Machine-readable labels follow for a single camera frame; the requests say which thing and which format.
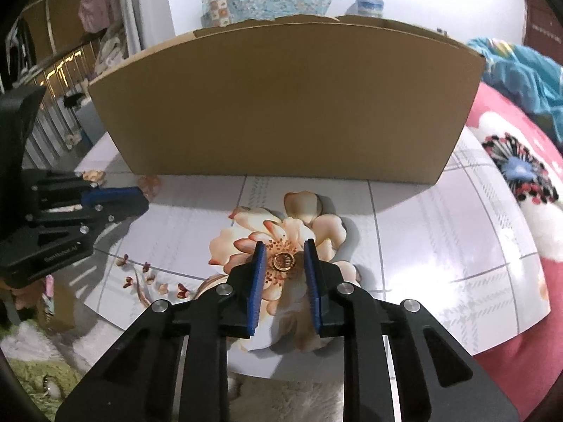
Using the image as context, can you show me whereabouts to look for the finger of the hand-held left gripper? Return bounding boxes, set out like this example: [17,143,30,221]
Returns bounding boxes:
[0,213,122,289]
[26,171,150,229]

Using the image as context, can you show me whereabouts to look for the white clothes pile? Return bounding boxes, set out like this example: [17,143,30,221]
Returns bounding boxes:
[94,26,133,73]

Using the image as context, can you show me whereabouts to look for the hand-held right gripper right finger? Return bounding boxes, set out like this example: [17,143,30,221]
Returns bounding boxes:
[304,238,520,422]

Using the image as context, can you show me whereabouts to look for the metal railing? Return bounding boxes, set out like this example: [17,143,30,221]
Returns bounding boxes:
[18,41,95,165]

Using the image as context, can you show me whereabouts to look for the pink floral bed sheet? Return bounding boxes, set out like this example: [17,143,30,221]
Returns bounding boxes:
[457,81,563,422]

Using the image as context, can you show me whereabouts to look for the brown wooden wardrobe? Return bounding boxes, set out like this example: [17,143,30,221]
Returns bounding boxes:
[20,0,89,58]

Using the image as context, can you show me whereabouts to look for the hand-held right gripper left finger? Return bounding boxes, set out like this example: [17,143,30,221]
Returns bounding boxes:
[55,241,267,422]

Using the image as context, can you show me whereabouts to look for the brown wooden door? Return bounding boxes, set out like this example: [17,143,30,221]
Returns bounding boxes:
[523,0,563,53]

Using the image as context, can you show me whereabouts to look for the blue printed blanket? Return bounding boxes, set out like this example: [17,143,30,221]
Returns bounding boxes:
[466,37,563,117]

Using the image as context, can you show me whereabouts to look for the brown cardboard box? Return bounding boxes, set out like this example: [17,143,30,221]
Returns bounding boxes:
[88,14,486,185]

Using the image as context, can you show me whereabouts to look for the pink hanging clothing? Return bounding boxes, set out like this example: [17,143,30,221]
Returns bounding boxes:
[78,0,119,33]

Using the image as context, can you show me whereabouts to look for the blue water jug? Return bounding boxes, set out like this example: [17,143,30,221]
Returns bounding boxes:
[345,0,385,19]

